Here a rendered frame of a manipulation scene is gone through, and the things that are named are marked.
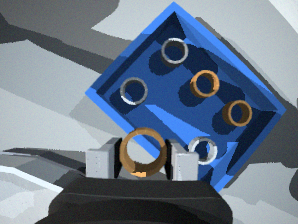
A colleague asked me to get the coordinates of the bronze bushing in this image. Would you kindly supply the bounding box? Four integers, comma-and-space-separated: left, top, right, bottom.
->
222, 100, 252, 127
120, 127, 167, 177
190, 70, 219, 98

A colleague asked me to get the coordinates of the steel bushing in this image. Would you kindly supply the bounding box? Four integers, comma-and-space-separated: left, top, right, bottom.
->
188, 136, 217, 165

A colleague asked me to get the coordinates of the grey metal bushing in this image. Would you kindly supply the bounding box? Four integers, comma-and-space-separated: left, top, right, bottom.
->
160, 38, 188, 68
120, 77, 148, 105

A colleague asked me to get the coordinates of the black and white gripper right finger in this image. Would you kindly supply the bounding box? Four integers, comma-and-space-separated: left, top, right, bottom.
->
164, 139, 199, 181

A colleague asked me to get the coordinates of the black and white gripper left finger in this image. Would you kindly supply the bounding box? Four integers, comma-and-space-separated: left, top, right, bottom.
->
86, 137, 123, 179

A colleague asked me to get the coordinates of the blue square crate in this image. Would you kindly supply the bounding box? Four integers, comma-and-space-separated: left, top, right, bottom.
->
85, 1, 286, 192

